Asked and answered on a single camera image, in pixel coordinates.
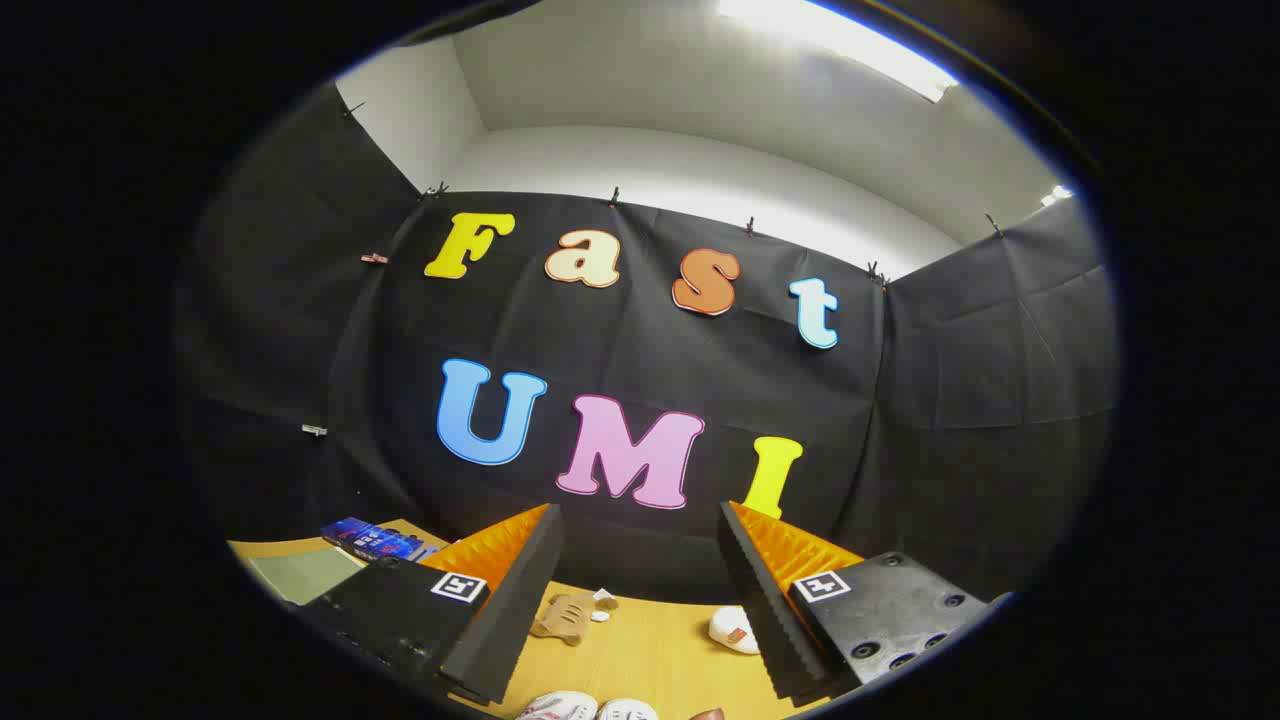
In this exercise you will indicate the brown plush toy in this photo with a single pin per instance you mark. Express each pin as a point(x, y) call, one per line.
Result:
point(565, 618)

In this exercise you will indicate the white canvas shoe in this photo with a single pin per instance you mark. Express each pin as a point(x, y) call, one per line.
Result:
point(555, 706)
point(628, 711)

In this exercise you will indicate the dark blue book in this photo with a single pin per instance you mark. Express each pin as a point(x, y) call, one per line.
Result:
point(370, 540)

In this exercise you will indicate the pale green storage box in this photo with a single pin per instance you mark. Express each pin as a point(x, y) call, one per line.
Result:
point(300, 575)

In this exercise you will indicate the white plush toy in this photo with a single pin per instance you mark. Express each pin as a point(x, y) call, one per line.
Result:
point(730, 628)

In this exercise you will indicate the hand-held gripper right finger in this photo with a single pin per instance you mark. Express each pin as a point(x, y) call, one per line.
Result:
point(765, 610)

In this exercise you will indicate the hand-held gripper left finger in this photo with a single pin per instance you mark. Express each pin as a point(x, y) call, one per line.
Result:
point(510, 610)

